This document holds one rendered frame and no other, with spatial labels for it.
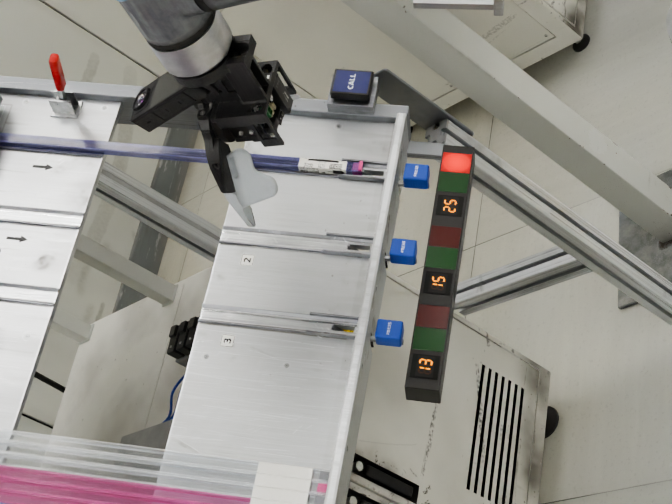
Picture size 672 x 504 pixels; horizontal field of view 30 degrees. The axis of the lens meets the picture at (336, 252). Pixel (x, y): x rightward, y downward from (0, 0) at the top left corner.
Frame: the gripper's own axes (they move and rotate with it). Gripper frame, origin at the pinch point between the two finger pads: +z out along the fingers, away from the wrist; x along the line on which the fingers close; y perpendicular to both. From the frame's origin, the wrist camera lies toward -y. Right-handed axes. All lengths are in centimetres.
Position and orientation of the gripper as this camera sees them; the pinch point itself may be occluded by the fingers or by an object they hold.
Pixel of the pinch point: (261, 171)
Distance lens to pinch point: 139.9
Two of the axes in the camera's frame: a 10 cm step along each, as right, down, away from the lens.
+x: 1.7, -8.4, 5.1
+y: 9.2, -0.5, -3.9
